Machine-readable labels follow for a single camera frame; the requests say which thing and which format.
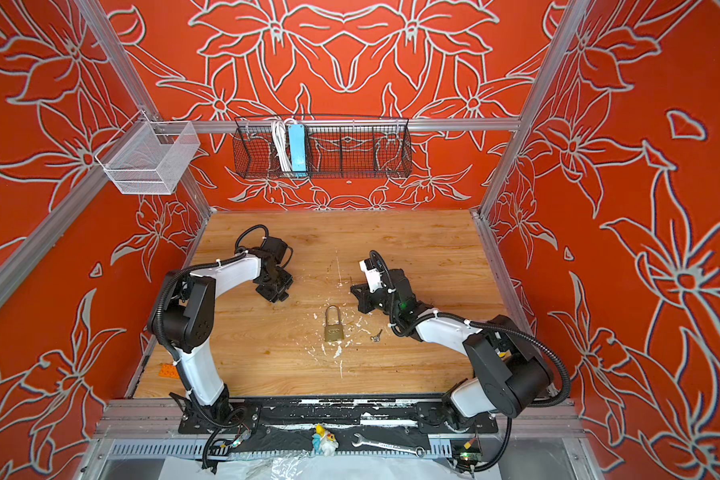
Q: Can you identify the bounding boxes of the orange flat piece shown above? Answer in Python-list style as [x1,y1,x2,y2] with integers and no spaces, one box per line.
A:
[158,363,180,380]

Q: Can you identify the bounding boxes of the black wire basket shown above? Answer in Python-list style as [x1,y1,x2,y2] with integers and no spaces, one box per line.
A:
[232,115,413,180]

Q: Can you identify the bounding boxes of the clear plastic bin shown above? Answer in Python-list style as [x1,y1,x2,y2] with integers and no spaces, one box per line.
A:
[97,121,200,195]

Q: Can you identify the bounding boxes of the small toy figure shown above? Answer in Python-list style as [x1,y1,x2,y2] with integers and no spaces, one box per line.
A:
[312,424,339,456]

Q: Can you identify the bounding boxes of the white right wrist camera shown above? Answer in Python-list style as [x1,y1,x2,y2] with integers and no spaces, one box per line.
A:
[359,258,384,293]

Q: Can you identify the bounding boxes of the brass padlock with steel shackle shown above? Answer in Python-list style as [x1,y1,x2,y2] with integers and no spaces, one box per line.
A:
[324,304,345,343]

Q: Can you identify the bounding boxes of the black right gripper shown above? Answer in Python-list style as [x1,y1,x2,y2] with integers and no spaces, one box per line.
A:
[347,282,401,320]

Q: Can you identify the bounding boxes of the silver wrench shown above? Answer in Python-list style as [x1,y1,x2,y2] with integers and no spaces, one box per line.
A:
[352,433,426,458]

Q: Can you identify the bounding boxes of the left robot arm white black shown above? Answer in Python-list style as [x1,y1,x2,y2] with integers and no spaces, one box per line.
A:
[147,224,293,428]

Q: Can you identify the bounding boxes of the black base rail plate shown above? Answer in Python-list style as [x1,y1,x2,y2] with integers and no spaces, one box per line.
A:
[171,393,499,434]

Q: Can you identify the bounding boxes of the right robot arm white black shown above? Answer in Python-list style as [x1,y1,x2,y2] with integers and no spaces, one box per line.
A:
[350,250,572,419]

